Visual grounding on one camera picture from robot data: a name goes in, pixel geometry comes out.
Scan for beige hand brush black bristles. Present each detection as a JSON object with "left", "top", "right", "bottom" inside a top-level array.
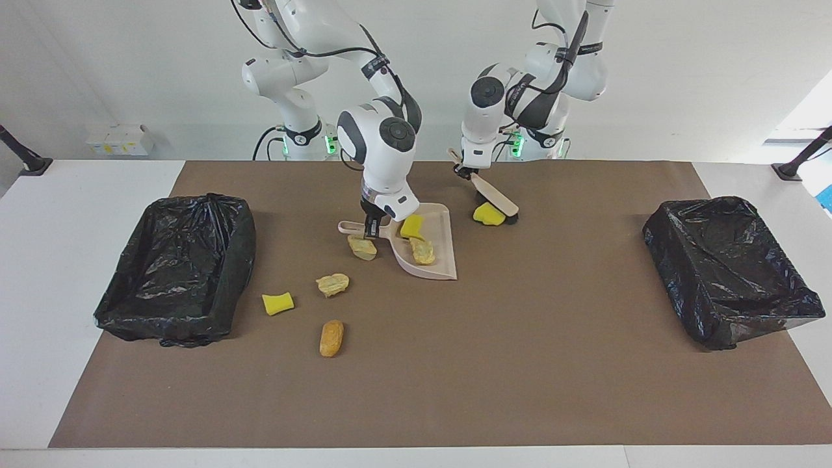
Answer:
[{"left": 447, "top": 148, "right": 520, "bottom": 226}]

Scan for beige orange rock chunk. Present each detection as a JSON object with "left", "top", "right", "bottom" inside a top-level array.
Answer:
[{"left": 408, "top": 237, "right": 436, "bottom": 266}]

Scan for beige plastic dustpan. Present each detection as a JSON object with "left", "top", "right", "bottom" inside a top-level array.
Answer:
[{"left": 337, "top": 203, "right": 458, "bottom": 281}]

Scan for pale yellow lump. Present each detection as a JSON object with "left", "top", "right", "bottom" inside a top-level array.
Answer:
[{"left": 315, "top": 273, "right": 350, "bottom": 298}]

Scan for brown oval bread roll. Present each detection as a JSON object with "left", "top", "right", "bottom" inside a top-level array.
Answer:
[{"left": 318, "top": 319, "right": 345, "bottom": 358}]

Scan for bin lined with black bag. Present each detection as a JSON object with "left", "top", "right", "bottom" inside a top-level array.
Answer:
[
  {"left": 642, "top": 196, "right": 826, "bottom": 352},
  {"left": 93, "top": 192, "right": 257, "bottom": 348}
]

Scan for brown table mat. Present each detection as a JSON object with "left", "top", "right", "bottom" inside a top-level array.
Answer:
[{"left": 49, "top": 161, "right": 832, "bottom": 449}]

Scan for white boxes with yellow labels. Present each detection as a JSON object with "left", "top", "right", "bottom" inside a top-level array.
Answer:
[{"left": 86, "top": 123, "right": 157, "bottom": 157}]

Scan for black base cable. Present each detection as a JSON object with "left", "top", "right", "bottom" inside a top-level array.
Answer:
[{"left": 252, "top": 125, "right": 287, "bottom": 161}]

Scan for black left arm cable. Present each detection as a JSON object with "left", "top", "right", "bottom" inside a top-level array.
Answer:
[{"left": 497, "top": 10, "right": 589, "bottom": 131}]

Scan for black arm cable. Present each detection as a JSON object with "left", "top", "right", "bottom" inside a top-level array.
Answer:
[
  {"left": 497, "top": 10, "right": 589, "bottom": 131},
  {"left": 231, "top": 0, "right": 404, "bottom": 173}
]

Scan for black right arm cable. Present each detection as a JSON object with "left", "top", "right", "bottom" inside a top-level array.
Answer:
[{"left": 231, "top": 0, "right": 404, "bottom": 173}]

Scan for black camera stand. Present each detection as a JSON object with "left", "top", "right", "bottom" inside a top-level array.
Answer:
[
  {"left": 772, "top": 125, "right": 832, "bottom": 182},
  {"left": 0, "top": 123, "right": 54, "bottom": 177}
]

